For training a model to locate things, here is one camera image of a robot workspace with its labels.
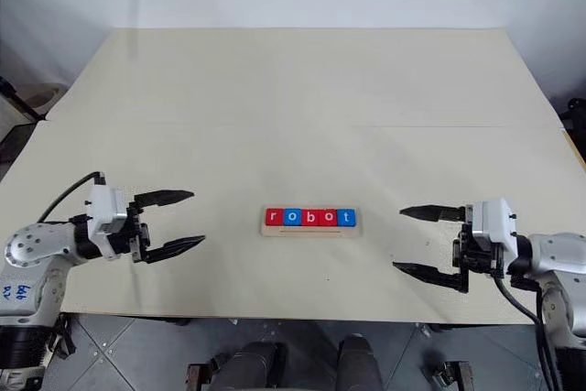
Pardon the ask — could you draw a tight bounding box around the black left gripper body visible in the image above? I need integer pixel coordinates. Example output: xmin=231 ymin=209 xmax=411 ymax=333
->
xmin=109 ymin=201 xmax=152 ymax=266

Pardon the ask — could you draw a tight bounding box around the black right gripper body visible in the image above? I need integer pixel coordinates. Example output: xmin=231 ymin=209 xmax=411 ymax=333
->
xmin=451 ymin=221 xmax=505 ymax=278

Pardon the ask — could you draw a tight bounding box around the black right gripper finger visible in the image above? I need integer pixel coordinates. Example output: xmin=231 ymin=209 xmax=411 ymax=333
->
xmin=392 ymin=261 xmax=471 ymax=296
xmin=398 ymin=204 xmax=468 ymax=223

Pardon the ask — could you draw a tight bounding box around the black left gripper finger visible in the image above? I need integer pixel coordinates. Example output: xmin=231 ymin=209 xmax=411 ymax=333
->
xmin=132 ymin=189 xmax=196 ymax=208
xmin=139 ymin=234 xmax=207 ymax=266

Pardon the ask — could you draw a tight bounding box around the wooden letter tray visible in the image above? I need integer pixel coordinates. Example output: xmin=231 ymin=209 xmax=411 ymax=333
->
xmin=259 ymin=206 xmax=364 ymax=239

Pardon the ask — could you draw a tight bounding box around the dark rounded shape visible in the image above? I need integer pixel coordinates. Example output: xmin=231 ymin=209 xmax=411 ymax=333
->
xmin=218 ymin=340 xmax=288 ymax=391
xmin=337 ymin=332 xmax=384 ymax=391

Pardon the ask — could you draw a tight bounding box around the beige round bin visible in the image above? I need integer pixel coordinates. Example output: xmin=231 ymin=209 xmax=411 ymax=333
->
xmin=20 ymin=82 xmax=68 ymax=120

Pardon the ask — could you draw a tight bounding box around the black tripod stand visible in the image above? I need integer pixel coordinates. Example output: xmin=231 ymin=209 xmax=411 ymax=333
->
xmin=0 ymin=74 xmax=47 ymax=125

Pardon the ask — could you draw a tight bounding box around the black wheeled equipment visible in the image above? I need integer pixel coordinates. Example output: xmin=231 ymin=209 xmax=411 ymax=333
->
xmin=559 ymin=96 xmax=586 ymax=132

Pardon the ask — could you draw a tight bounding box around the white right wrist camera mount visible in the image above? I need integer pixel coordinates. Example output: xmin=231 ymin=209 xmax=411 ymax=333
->
xmin=465 ymin=197 xmax=519 ymax=257

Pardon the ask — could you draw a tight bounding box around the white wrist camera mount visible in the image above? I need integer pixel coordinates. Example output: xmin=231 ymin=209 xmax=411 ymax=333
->
xmin=465 ymin=197 xmax=519 ymax=257
xmin=85 ymin=184 xmax=130 ymax=261

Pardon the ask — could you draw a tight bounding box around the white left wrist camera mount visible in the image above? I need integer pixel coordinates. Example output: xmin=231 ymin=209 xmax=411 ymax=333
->
xmin=85 ymin=184 xmax=130 ymax=261

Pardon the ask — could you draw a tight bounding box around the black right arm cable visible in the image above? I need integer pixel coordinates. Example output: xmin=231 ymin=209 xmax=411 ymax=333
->
xmin=496 ymin=271 xmax=562 ymax=391

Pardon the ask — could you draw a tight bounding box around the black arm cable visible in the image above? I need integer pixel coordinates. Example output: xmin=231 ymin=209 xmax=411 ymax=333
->
xmin=496 ymin=271 xmax=562 ymax=391
xmin=36 ymin=171 xmax=107 ymax=225

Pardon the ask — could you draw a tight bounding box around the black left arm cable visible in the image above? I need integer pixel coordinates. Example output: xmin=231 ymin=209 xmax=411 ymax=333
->
xmin=36 ymin=171 xmax=107 ymax=225

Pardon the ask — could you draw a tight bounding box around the black hanging strap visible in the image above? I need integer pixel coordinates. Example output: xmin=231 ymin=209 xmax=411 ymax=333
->
xmin=45 ymin=311 xmax=77 ymax=361

